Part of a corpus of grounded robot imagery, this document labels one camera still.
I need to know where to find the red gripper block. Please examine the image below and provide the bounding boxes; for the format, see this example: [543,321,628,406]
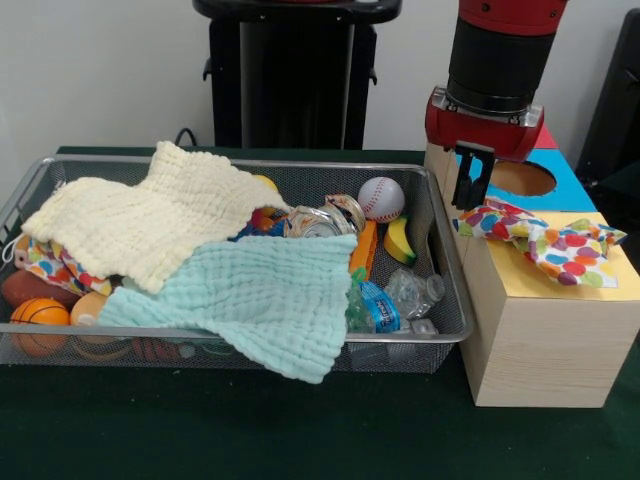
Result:
[424,87,545,210]

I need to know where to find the colourful dotted cloth bag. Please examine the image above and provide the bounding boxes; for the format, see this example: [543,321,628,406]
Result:
[452,196,621,289]
[567,218,629,247]
[12,234,114,296]

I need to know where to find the cream waffle cloth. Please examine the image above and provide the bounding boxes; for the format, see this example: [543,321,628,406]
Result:
[20,141,291,295]

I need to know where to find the wooden box with three holes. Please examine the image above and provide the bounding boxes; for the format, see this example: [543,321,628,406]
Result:
[423,119,640,409]

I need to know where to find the white baseball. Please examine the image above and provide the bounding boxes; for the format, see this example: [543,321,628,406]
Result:
[357,176,406,224]

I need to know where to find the yellow foam banana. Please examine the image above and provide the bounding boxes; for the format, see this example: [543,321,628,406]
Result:
[382,215,417,265]

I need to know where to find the crushed printed can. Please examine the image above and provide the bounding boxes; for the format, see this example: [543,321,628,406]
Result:
[324,193,367,234]

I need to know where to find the orange toy carrot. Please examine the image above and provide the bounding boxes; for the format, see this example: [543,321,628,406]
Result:
[348,219,379,281]

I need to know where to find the clear crushed bottle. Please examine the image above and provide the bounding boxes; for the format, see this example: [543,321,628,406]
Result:
[383,268,447,321]

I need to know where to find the dark green table cloth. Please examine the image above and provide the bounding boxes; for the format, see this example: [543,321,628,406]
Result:
[0,144,640,480]
[597,164,640,214]

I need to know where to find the crushed bottle with blue label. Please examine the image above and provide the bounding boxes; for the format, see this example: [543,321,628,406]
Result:
[347,278,404,334]

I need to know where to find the black upright panel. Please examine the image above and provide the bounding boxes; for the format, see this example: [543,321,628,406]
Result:
[577,8,640,174]

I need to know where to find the crushed silver can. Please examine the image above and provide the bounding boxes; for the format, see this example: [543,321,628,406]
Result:
[284,205,351,240]

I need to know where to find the mint waffle cloth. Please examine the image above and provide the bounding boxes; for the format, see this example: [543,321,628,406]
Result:
[97,234,360,385]

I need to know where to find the peach foam ball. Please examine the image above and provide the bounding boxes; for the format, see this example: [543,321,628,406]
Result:
[68,288,117,346]

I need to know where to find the small orange basketball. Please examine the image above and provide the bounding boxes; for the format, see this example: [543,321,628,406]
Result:
[8,297,71,357]

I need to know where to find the small brown football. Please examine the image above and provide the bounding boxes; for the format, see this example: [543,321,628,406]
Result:
[0,269,81,311]

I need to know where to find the shallow wire mesh bin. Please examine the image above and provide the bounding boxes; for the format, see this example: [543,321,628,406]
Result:
[0,153,475,374]

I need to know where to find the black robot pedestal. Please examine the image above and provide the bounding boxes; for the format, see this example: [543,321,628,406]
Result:
[192,0,404,150]

